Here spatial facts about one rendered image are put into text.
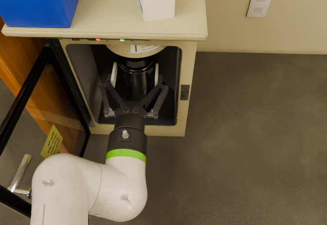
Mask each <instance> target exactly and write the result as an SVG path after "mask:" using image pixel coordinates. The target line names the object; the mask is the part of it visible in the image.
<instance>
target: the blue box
mask: <svg viewBox="0 0 327 225"><path fill-rule="evenodd" d="M78 1H79V0H0V15H1V17H2V19H3V20H4V22H5V24H6V25H7V26H8V27H45V28H70V26H71V24H72V20H73V17H74V14H75V11H76V7H77V4H78Z"/></svg>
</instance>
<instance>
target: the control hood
mask: <svg viewBox="0 0 327 225"><path fill-rule="evenodd" d="M1 32H2V33H3V34H4V35H5V36H10V37H29V38H33V37H36V38H100V39H143V40H162V41H205V39H207V38H208V32H207V19H206V7H205V0H175V15H174V17H172V18H166V19H159V20H153V21H147V22H144V21H143V18H142V15H141V12H140V8H139V5H138V2H137V0H79V1H78V4H77V7H76V11H75V14H74V17H73V20H72V24H71V26H70V28H45V27H8V26H7V25H6V24H5V25H4V27H3V29H2V31H1Z"/></svg>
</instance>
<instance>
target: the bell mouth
mask: <svg viewBox="0 0 327 225"><path fill-rule="evenodd" d="M105 45H106V46H107V47H108V48H109V49H110V50H111V51H112V52H114V53H116V54H118V55H120V56H125V57H130V58H141V57H147V56H151V55H154V54H156V53H158V52H160V51H161V50H163V49H164V48H165V47H166V46H154V45H112V44H105Z"/></svg>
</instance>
